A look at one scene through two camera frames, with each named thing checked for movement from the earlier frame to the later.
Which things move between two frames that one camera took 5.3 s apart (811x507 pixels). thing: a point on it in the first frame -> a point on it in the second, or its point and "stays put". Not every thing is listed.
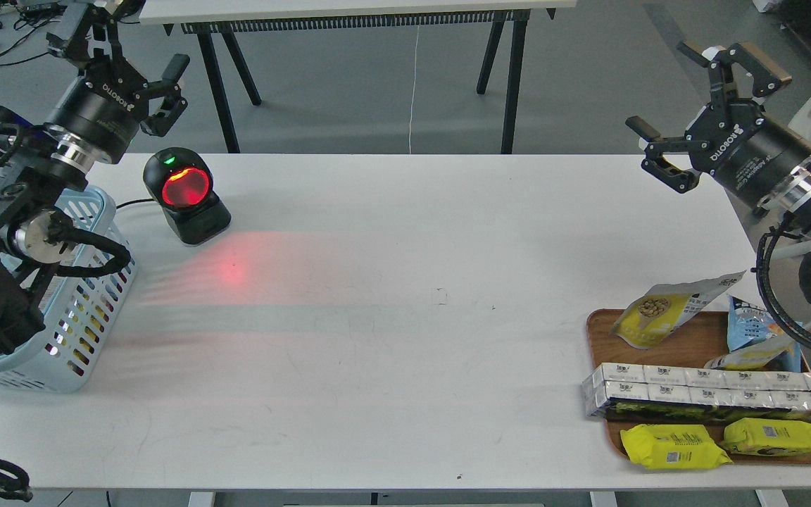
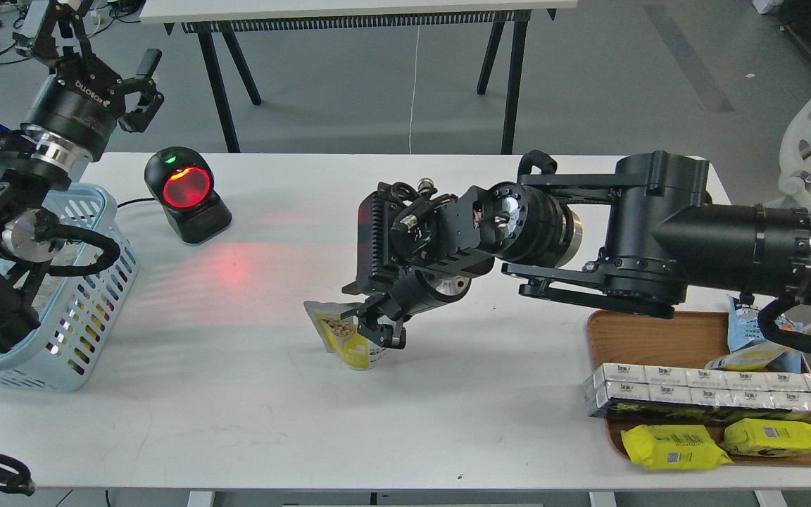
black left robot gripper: [103, 110] -> [80, 103]
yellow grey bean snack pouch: [660, 309] -> [342, 336]
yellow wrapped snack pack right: [764, 436] stays put
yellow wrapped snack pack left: [673, 446] stays put
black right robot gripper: [733, 141] -> [417, 248]
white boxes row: [787, 391] stays put
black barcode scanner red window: [179, 182] stays put
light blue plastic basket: [77, 311] stays put
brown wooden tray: [702, 338] stays put
